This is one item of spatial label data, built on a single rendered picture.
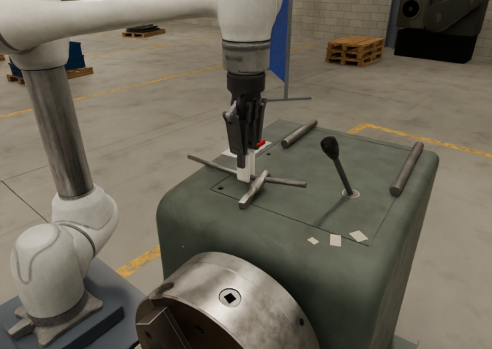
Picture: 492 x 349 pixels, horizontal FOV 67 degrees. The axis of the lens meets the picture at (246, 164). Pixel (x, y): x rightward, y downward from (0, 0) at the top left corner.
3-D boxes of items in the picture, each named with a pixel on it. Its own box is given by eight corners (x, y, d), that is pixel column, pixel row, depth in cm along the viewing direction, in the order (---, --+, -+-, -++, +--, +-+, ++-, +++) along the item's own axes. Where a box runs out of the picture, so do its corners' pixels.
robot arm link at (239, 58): (211, 40, 67) (212, 72, 70) (253, 44, 62) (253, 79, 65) (239, 34, 74) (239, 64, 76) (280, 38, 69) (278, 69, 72)
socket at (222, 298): (212, 306, 57) (214, 295, 55) (229, 296, 59) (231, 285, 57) (225, 323, 55) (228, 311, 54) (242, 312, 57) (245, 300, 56)
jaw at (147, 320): (195, 346, 64) (161, 288, 63) (213, 347, 61) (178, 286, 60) (147, 400, 56) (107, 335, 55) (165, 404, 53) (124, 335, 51)
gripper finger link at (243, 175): (250, 152, 77) (248, 154, 77) (250, 181, 80) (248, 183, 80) (239, 149, 79) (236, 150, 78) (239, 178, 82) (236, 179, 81)
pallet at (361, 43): (348, 53, 893) (350, 34, 874) (383, 58, 846) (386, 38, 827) (323, 62, 806) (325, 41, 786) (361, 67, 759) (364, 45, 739)
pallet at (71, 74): (68, 68, 750) (59, 27, 715) (94, 73, 711) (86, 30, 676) (8, 80, 661) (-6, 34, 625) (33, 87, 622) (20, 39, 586)
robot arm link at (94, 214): (51, 264, 114) (88, 222, 133) (99, 269, 112) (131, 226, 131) (-43, -10, 79) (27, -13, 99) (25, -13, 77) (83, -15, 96)
